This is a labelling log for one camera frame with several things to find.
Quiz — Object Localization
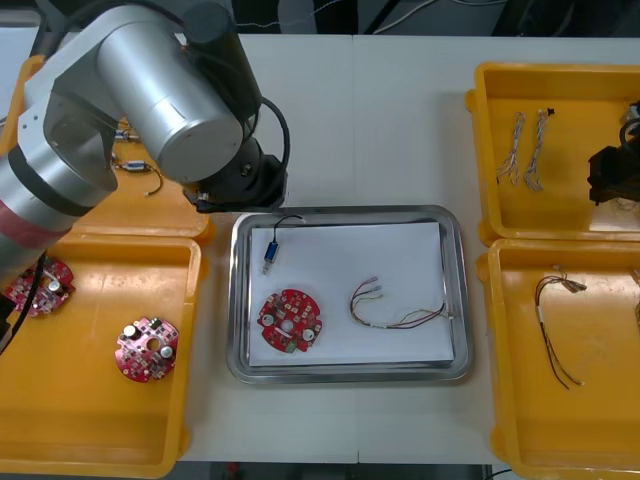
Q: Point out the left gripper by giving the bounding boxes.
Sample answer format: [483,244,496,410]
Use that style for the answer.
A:
[181,149,291,215]

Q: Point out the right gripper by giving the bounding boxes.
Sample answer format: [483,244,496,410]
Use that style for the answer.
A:
[587,144,640,206]

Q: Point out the steel tray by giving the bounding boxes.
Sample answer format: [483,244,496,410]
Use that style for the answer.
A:
[226,204,472,385]

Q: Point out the round red circuit board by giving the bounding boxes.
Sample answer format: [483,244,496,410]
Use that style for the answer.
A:
[115,315,181,383]
[256,287,322,356]
[1,256,77,319]

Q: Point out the red black green-yellow wire harness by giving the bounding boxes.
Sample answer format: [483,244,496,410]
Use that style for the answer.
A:
[533,263,589,390]
[348,276,455,330]

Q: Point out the yellow-orange plastic bin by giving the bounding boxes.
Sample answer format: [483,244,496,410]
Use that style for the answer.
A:
[0,233,204,477]
[0,53,217,242]
[476,238,640,480]
[463,61,640,247]

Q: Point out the white paper sheet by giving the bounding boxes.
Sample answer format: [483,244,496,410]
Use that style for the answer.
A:
[247,221,457,369]

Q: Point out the white floor cable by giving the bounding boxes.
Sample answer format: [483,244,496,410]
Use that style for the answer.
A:
[372,0,506,35]

